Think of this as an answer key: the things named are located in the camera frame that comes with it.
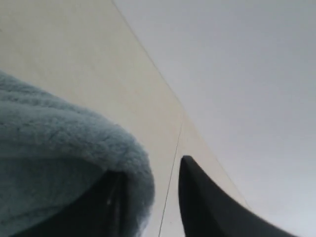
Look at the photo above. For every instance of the light blue fleece towel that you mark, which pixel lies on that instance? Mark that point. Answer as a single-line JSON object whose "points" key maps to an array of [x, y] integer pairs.
{"points": [[52, 152]]}

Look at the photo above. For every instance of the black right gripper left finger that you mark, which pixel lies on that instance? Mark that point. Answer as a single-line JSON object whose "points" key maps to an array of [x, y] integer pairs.
{"points": [[99, 212]]}

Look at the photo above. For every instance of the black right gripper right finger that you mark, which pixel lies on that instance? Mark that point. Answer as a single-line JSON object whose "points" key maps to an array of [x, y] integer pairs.
{"points": [[207, 211]]}

